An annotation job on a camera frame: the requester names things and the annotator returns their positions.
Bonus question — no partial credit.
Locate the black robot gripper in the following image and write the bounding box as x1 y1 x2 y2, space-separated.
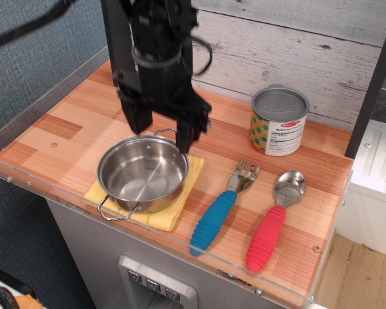
118 53 212 154

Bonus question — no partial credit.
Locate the small stainless steel pot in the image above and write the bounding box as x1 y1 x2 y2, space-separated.
96 129 190 221

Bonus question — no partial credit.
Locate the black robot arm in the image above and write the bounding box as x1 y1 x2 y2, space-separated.
114 1 212 154

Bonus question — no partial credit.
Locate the yellow folded cloth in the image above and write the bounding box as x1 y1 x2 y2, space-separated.
84 156 205 232

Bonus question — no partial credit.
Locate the toy food can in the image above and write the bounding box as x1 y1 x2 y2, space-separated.
249 84 310 156

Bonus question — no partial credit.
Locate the grey toy fridge cabinet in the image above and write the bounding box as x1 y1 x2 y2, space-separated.
48 201 313 308

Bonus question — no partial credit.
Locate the white toy sink unit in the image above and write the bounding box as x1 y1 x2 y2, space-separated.
335 120 386 254

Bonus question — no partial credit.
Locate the orange object bottom left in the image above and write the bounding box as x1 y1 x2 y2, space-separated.
15 294 44 309

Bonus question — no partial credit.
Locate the blue handled fork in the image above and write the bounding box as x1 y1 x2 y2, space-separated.
190 160 260 256

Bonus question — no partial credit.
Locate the red handled spoon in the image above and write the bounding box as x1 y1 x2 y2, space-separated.
246 171 306 274

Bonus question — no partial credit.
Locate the black braided cable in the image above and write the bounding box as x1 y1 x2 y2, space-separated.
0 0 78 51

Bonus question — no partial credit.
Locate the black right shelf post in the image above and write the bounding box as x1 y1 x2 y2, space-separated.
345 37 386 159

